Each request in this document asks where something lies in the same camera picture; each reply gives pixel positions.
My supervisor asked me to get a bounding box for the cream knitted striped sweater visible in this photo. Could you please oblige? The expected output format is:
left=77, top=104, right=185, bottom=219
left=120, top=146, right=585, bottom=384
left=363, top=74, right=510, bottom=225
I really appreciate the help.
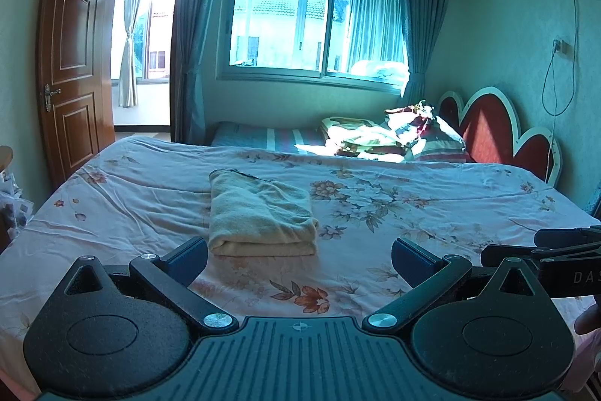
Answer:
left=208, top=169, right=319, bottom=257

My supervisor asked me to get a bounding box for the pink floral bed quilt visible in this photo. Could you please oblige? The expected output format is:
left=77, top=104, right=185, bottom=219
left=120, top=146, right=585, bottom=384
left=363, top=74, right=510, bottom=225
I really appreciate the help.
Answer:
left=1, top=136, right=594, bottom=392

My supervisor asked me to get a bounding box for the red heart-shaped headboard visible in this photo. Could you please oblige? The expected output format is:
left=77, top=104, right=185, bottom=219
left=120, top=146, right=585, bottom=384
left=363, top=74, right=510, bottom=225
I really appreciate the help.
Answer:
left=438, top=86, right=562, bottom=186

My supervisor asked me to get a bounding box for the striped pillow with pillowcase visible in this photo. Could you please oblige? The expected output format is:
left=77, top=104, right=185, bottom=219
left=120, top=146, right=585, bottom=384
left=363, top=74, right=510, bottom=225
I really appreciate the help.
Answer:
left=405, top=116, right=470, bottom=164

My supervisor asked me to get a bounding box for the crumpled colourful blanket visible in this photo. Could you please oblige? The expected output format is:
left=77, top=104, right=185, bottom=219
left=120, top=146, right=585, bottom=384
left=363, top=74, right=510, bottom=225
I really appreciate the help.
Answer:
left=319, top=101, right=440, bottom=158

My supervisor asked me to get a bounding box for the striped mattress sheet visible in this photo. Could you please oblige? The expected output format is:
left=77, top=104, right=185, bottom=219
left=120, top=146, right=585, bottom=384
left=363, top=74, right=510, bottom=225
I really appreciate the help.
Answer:
left=211, top=122, right=325, bottom=155

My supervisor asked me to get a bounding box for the clutter beside bed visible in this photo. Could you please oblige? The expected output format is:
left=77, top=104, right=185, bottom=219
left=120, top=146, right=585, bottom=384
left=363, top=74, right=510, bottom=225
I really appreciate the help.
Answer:
left=0, top=145, right=33, bottom=251

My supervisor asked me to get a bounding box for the white balcony curtain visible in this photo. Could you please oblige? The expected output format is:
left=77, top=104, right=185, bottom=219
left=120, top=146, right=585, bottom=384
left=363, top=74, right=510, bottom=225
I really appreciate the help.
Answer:
left=118, top=0, right=142, bottom=108

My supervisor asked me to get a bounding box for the brown wooden door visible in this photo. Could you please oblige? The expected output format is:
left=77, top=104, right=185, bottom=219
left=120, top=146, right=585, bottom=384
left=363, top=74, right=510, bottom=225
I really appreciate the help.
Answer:
left=37, top=0, right=115, bottom=189

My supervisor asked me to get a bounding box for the teal left curtain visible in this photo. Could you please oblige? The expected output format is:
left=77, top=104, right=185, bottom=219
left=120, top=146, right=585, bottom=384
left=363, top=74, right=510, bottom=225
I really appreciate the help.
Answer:
left=170, top=0, right=213, bottom=144

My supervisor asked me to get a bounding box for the air conditioner power cable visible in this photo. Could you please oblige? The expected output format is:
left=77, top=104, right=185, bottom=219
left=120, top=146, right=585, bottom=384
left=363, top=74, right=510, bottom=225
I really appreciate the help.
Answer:
left=541, top=0, right=581, bottom=183

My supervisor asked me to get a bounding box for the wall power socket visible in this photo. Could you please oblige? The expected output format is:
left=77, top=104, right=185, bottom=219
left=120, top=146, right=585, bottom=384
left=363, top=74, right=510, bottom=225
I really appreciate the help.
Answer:
left=552, top=39, right=575, bottom=59

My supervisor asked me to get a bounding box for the window with white frame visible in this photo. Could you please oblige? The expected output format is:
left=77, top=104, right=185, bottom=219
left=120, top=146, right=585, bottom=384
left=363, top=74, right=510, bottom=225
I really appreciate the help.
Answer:
left=224, top=0, right=409, bottom=92

